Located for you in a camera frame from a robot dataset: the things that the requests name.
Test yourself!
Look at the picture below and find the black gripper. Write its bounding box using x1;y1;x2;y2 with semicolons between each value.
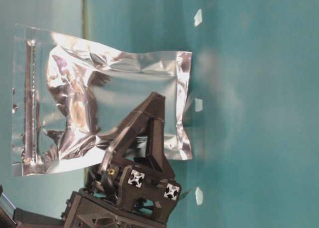
64;92;181;228

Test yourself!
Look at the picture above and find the silver zip bag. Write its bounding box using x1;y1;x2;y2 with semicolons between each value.
11;24;192;176

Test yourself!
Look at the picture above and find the white tape marker middle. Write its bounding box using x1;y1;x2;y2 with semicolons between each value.
195;98;203;112

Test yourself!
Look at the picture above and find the white tape marker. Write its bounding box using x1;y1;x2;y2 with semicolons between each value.
195;187;203;206
195;98;203;112
194;9;202;27

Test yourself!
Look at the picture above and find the white tape marker bottom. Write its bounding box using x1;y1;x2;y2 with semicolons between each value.
195;187;203;206

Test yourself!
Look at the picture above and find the white tape marker top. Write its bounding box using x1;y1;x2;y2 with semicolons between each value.
194;9;202;27

